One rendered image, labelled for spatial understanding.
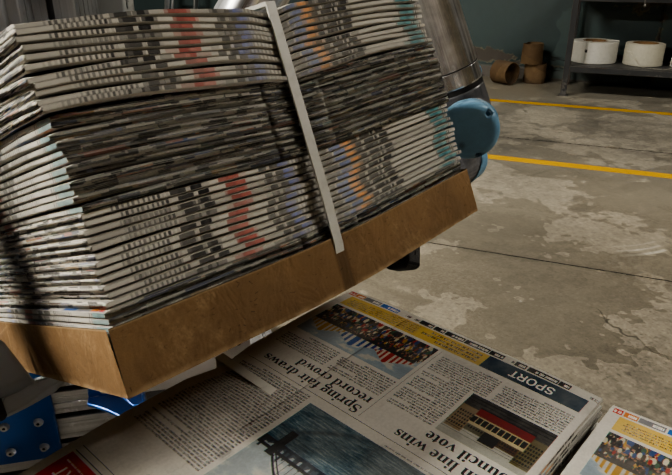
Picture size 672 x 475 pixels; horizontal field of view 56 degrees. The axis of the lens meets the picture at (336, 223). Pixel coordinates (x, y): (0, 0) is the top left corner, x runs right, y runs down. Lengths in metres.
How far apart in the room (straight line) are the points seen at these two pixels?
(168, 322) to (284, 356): 0.22
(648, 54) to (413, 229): 5.77
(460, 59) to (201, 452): 0.53
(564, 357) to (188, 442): 1.74
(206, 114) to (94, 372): 0.18
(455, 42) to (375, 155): 0.29
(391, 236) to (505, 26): 6.37
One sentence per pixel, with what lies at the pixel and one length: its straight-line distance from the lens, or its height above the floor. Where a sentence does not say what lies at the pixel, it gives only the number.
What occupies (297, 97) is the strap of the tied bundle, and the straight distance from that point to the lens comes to 0.48.
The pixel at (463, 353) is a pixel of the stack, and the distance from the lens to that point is 0.61.
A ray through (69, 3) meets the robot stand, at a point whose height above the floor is 1.11.
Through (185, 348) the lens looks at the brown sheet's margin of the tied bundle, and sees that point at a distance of 0.41.
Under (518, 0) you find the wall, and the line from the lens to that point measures 6.84.
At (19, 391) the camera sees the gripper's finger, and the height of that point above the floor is 0.87.
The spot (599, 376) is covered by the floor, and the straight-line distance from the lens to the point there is 2.10.
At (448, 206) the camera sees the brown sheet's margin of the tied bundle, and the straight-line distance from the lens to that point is 0.60.
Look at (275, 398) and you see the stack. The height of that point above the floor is 0.83.
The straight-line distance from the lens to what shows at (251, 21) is 0.47.
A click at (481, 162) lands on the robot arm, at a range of 1.00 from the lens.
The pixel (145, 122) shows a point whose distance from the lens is 0.41.
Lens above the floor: 1.17
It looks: 23 degrees down
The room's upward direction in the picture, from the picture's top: straight up
